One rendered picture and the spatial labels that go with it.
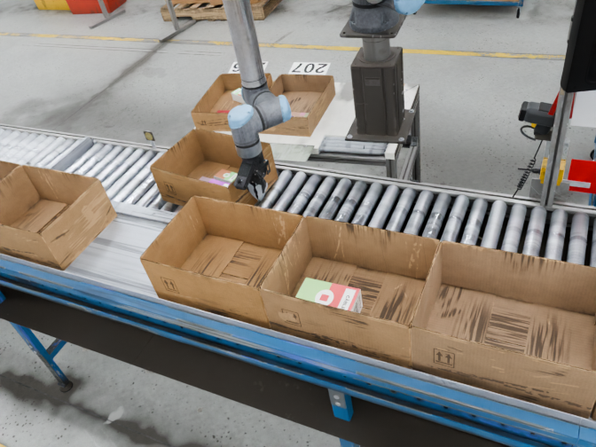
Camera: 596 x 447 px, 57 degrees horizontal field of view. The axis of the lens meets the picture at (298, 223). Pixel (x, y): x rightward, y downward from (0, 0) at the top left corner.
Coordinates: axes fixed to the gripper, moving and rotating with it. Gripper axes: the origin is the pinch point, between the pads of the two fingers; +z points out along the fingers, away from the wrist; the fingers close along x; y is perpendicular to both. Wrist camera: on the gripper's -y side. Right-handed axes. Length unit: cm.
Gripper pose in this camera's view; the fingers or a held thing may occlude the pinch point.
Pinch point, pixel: (258, 199)
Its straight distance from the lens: 207.4
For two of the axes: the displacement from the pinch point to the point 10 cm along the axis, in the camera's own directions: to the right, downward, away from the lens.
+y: 4.1, -6.5, 6.4
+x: -9.0, -1.7, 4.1
